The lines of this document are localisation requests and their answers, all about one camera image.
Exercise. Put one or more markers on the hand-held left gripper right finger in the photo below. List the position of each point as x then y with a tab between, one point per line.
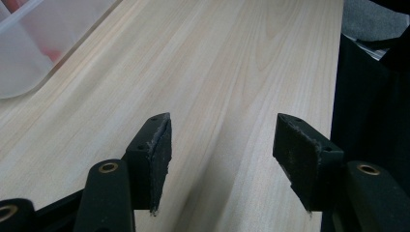
303	154

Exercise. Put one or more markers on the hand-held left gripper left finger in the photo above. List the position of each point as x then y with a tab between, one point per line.
151	154

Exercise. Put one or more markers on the clear plastic container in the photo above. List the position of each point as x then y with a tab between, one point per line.
29	61

